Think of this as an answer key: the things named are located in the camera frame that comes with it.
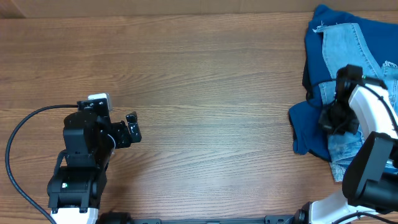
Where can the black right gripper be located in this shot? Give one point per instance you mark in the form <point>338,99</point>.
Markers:
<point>334,116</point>

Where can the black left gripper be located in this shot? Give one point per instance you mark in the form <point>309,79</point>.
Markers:
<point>123,134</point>

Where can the light blue jeans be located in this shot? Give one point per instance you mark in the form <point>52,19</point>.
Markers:
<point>345,44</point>

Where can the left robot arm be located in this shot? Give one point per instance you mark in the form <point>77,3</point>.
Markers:
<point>79,176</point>

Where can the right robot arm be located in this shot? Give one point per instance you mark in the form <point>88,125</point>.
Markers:
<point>360,102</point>

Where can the dark blue shirt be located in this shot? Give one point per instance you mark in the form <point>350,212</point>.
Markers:
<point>308,137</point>

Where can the cardboard back panel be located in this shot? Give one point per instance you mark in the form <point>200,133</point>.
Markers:
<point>12,9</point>

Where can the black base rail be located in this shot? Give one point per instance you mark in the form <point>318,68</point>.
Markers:
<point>211,220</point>

